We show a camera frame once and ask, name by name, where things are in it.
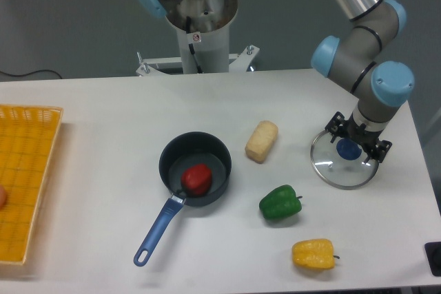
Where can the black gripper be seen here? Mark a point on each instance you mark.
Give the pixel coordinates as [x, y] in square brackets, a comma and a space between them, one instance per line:
[375, 149]

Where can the white pedestal base bracket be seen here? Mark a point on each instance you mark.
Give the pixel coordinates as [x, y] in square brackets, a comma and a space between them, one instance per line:
[237, 62]

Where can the glass pot lid blue knob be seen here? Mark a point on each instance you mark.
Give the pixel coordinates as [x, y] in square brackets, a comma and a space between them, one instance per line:
[341, 162]

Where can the beige bread loaf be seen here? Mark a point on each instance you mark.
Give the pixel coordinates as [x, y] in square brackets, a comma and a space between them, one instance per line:
[261, 141]

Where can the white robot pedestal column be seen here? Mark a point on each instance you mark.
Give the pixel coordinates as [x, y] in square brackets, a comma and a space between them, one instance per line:
[202, 28]

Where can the dark pot with blue handle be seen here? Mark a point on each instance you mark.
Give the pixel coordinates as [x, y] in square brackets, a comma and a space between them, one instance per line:
[181, 153]

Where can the yellow woven basket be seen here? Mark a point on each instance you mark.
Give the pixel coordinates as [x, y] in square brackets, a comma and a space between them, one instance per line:
[28, 137]

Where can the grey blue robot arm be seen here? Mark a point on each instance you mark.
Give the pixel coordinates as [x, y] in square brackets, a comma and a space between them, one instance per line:
[350, 62]

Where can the black device at table edge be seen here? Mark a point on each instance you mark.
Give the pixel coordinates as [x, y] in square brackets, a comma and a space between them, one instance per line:
[433, 250]

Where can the yellow bell pepper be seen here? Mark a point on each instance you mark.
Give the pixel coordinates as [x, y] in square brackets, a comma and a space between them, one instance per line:
[315, 254]

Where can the red bell pepper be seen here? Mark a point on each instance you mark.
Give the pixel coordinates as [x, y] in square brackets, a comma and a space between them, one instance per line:
[196, 181]

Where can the green bell pepper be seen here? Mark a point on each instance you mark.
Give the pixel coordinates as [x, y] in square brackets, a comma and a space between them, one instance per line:
[280, 203]

